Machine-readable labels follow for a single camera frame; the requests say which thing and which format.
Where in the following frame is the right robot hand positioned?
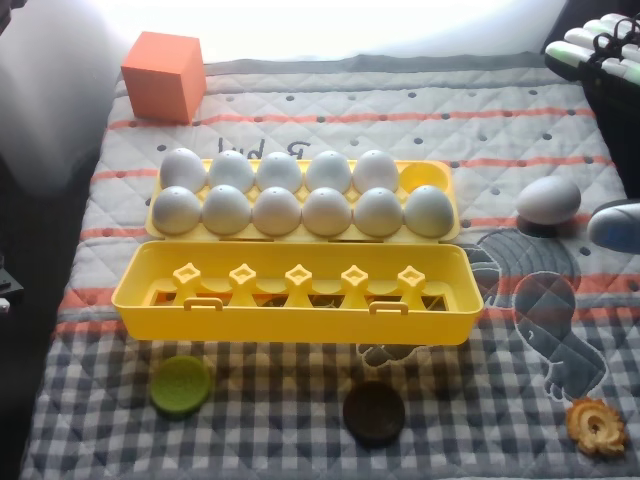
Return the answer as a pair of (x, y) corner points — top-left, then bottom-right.
(543, 12), (640, 259)

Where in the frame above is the white toy egg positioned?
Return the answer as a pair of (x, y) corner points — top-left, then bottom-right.
(353, 187), (404, 239)
(304, 149), (353, 194)
(255, 151), (304, 194)
(153, 185), (203, 236)
(301, 187), (354, 237)
(201, 184), (252, 236)
(207, 151), (257, 194)
(515, 175), (582, 225)
(352, 149), (400, 194)
(403, 184), (455, 239)
(251, 187), (303, 237)
(159, 148), (209, 191)

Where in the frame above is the yellow egg carton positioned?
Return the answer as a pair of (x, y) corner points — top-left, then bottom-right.
(110, 158), (485, 347)

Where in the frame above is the swirled toy butter cookie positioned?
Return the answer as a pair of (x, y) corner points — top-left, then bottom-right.
(564, 398), (628, 456)

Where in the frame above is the grey quilt with bear print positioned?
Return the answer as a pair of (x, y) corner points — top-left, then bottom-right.
(22, 52), (640, 480)

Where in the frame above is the brown round toy cookie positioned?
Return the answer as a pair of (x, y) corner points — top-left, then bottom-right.
(342, 381), (407, 448)

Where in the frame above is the orange cube block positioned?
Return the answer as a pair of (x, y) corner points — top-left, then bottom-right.
(120, 31), (206, 124)

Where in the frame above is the green round toy cookie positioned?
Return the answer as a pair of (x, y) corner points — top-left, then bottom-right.
(151, 354), (212, 419)

